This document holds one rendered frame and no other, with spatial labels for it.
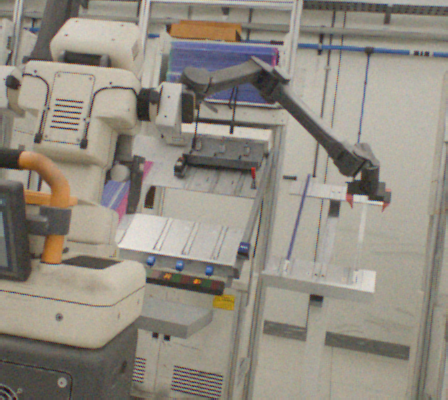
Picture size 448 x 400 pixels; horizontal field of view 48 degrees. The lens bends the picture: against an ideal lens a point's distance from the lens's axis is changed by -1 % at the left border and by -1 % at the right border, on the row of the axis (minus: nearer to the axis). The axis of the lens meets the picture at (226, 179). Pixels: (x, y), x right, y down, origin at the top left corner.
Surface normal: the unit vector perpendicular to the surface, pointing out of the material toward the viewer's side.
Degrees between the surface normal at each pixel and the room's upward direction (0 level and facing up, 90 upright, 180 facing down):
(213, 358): 90
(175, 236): 43
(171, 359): 90
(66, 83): 82
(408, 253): 90
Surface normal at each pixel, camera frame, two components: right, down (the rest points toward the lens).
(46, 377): -0.11, -0.04
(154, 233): -0.05, -0.76
